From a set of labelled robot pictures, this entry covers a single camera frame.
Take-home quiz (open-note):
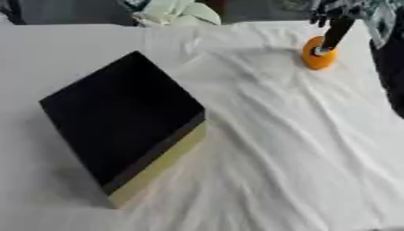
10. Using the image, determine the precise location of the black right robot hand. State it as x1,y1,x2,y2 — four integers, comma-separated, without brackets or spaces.
308,0,365,57

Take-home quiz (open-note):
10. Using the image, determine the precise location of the tan cardboard box, black inside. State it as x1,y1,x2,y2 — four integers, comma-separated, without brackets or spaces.
38,50,210,210

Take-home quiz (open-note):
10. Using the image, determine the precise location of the orange round toy fruit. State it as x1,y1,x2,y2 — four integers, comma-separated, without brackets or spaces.
299,35,340,71

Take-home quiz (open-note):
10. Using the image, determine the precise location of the pale crumpled cloth bundle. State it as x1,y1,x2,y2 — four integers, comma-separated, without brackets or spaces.
121,0,223,28

